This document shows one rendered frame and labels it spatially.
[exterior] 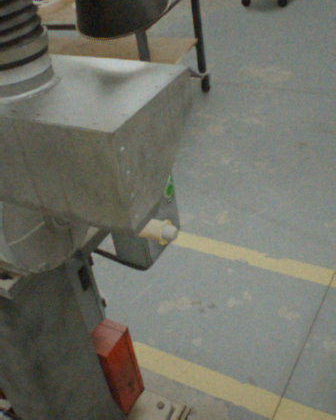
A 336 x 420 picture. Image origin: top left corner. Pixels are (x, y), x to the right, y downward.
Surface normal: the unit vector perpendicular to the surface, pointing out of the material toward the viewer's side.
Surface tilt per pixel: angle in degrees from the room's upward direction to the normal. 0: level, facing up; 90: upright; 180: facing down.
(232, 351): 0
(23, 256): 99
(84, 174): 90
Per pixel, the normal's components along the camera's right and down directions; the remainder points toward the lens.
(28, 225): 0.79, 0.26
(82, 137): -0.48, 0.58
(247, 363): -0.14, -0.79
